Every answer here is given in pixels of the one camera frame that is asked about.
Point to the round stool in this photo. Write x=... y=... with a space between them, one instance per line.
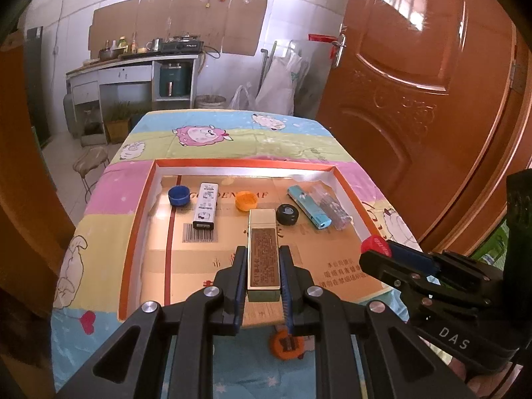
x=91 y=160

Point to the red tag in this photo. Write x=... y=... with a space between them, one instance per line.
x=322 y=38

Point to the green air fryer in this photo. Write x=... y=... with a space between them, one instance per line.
x=174 y=79

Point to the black tape roll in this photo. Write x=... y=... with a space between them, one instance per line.
x=288 y=215

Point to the cardboard wall sheets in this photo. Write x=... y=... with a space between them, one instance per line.
x=178 y=12

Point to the clear plastic box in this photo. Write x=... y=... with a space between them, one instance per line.
x=332 y=208

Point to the large orange bottle cap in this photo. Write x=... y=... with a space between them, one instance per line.
x=246 y=200

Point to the green printed carton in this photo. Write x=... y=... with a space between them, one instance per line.
x=494 y=243

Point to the white plastic bag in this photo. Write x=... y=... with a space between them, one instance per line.
x=242 y=99

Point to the gold rectangular box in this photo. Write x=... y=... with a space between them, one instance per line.
x=262 y=253

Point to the white lighter black end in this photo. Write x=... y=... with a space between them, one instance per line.
x=205 y=205

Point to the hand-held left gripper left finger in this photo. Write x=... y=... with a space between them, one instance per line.
x=240 y=286

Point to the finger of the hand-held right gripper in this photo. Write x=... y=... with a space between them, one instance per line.
x=411 y=257
x=382 y=268

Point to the plant box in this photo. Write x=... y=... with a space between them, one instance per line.
x=120 y=126

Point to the red bottle cap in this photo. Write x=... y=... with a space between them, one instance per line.
x=376 y=244

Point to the kitchen counter cabinet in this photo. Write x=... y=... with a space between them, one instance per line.
x=124 y=75

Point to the shallow cardboard box tray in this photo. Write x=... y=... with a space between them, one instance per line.
x=187 y=266

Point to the tall oil bottle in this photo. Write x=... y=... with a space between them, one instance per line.
x=134 y=43

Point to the large white sack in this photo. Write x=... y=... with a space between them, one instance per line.
x=278 y=83

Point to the brown wooden door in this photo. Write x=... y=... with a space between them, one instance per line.
x=415 y=91
x=25 y=174

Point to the metal bowl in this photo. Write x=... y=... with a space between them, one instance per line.
x=111 y=54

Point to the blue bottle cap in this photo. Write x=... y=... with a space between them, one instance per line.
x=178 y=195

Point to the brown door frame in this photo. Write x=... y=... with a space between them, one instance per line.
x=524 y=112

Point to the short yellow bottle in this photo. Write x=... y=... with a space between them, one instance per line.
x=121 y=43

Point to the white bucket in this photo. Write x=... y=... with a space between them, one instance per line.
x=210 y=102

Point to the black gas stove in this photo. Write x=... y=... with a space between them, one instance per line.
x=183 y=45

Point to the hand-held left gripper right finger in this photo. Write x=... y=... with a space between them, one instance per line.
x=286 y=286

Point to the light blue lighter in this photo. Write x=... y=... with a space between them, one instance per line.
x=307 y=205

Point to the small orange cap black insert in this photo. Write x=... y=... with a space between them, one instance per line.
x=286 y=345

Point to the metal kettle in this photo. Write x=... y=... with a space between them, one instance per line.
x=154 y=44

